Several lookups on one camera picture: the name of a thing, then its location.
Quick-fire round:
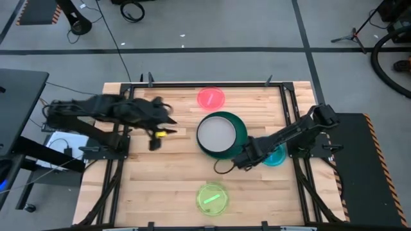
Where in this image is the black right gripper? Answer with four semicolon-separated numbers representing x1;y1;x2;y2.
231;135;271;171

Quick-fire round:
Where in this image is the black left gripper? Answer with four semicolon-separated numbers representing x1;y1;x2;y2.
127;96;179;135

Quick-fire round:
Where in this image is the dark green bowl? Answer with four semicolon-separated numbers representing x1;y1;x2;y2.
196;110;249;160

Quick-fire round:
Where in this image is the dark grey plastic plate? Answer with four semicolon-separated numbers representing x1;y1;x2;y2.
196;115;239;154

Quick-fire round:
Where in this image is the blue transparent plastic plate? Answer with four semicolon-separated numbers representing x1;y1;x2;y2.
261;143;288;167

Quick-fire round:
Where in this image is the green transparent plastic plate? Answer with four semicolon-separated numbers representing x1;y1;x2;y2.
195;182;230;217

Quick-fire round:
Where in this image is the pink transparent plastic plate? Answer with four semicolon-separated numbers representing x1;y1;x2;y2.
197;86;226;112

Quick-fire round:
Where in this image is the large black hazard-striped mat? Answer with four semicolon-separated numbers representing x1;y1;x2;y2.
320;112;410;228

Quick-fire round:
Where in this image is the black stand base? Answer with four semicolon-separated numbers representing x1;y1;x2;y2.
55;0;93;37

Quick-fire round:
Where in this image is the black desk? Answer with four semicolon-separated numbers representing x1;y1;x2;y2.
0;68;86;211

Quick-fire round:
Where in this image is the black tripod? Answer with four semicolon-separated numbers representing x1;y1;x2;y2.
330;0;396;55

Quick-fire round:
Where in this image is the small black hazard-striped mat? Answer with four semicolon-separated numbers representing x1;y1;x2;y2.
15;0;63;26

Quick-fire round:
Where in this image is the person's shoe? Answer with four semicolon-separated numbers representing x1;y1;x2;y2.
392;56;411;73

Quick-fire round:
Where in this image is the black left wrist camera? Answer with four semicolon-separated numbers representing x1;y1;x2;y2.
148;137;162;152

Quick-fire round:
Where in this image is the black looped gripper cable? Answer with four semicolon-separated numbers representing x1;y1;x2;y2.
213;158;237;175

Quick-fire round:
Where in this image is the black aluminium table frame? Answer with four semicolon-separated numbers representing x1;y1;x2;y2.
76;72;347;231

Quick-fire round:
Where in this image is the long black floor cable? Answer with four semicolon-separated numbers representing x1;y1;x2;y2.
94;0;133;83

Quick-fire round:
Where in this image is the black coiled cable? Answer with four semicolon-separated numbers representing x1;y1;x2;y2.
119;0;146;24

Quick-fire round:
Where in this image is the thick black hose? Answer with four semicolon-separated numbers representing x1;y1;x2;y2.
369;25;411;99

